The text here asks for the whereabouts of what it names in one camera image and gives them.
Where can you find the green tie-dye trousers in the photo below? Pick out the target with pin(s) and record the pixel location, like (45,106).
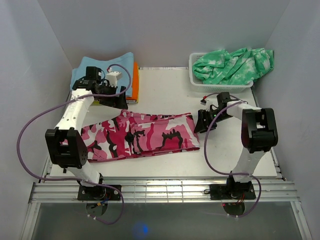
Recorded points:
(240,67)

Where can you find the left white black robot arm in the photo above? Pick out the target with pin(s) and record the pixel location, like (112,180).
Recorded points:
(64,142)

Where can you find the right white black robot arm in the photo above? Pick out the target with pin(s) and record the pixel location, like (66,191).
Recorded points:
(258,135)

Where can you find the orange folded trousers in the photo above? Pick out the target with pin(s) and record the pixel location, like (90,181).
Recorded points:
(135,82)

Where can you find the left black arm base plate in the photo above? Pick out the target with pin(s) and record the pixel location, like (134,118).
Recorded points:
(98,193)

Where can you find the white plastic basket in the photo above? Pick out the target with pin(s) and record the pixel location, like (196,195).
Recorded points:
(198,86)

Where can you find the light blue folded trousers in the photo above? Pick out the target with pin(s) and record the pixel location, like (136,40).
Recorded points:
(126,60)

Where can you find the aluminium frame rail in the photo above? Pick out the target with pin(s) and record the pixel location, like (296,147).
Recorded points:
(159,191)

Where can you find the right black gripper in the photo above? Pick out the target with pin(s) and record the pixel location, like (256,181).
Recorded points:
(201,126)

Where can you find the yellow patterned folded trousers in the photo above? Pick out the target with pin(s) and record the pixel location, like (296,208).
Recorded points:
(128,101)

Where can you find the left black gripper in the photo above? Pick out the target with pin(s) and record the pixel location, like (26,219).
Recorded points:
(118,102)

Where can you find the pink camouflage trousers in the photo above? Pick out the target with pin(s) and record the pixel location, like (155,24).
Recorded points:
(135,135)

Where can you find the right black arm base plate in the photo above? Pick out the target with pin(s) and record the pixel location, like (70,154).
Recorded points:
(217,193)

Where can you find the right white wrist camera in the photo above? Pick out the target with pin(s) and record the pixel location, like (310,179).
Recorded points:
(206,103)

